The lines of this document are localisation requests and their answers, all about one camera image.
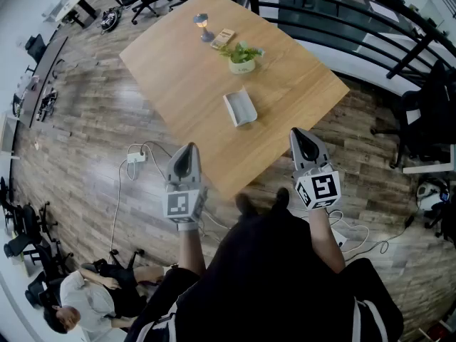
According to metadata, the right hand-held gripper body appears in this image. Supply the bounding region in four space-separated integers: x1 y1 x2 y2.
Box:
291 160 343 212

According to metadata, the black equipment on floor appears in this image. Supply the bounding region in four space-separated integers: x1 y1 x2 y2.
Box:
99 8 123 34

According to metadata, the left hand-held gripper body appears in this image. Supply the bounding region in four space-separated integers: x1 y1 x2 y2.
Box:
162 179 209 232

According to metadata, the thin black cable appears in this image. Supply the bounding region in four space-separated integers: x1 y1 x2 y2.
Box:
370 214 417 255

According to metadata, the blue lantern lamp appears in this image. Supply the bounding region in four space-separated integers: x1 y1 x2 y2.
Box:
193 12 216 43

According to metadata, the green plant in white pot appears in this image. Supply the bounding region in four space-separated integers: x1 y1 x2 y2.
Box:
217 40 266 76

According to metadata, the person's black shoe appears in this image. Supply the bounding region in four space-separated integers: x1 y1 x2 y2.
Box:
234 192 260 217
276 187 291 210

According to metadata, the white power cable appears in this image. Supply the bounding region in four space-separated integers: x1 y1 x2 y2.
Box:
108 158 139 260

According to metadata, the long grey desk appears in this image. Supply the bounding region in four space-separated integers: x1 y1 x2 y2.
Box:
19 36 69 130

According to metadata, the black metal railing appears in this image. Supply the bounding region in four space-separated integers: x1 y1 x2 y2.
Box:
227 0 456 81

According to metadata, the white case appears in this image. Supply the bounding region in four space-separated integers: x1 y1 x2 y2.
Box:
222 85 259 128

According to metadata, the person's right black shoe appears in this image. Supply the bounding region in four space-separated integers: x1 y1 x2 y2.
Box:
276 187 291 210

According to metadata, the person's right forearm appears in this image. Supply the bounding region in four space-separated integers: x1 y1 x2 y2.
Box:
306 207 346 274

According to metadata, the white round device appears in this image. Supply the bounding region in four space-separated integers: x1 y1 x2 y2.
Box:
415 176 450 213

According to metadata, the tangle of cables on floor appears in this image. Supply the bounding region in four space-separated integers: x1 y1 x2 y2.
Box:
35 88 58 121

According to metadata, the white coiled cable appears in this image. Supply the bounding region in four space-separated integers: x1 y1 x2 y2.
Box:
326 208 372 257

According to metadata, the tan calculator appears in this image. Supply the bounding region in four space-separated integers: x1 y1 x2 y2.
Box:
209 28 237 51

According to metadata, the black power cable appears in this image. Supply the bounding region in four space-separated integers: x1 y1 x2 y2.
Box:
141 140 176 164

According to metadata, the person's left forearm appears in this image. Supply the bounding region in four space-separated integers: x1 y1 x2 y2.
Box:
177 229 207 277

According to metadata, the person's left black shoe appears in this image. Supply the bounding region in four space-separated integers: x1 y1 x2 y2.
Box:
234 192 260 217

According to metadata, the person's black clothing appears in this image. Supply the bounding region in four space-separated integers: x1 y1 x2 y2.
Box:
124 204 405 342

